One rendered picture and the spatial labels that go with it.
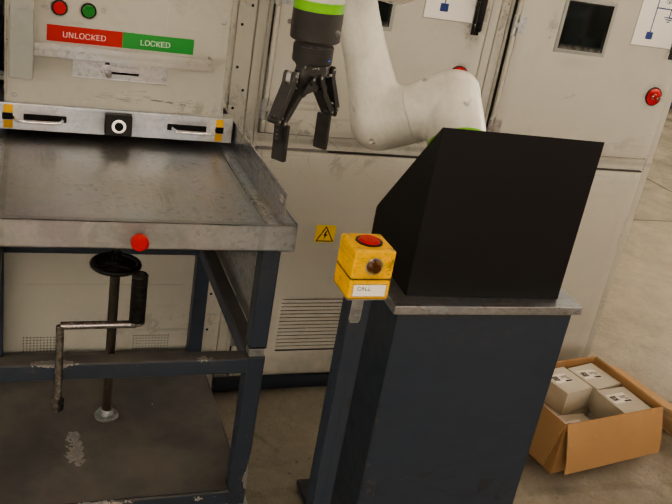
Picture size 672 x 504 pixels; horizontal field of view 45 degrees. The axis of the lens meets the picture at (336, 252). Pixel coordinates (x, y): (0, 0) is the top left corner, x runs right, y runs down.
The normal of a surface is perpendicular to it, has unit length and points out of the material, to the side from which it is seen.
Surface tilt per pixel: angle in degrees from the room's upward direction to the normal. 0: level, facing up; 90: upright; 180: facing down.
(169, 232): 90
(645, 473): 0
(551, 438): 76
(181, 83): 90
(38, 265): 90
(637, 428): 70
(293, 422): 0
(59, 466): 0
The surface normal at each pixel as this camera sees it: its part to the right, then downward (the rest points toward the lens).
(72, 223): 0.32, 0.42
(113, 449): 0.16, -0.91
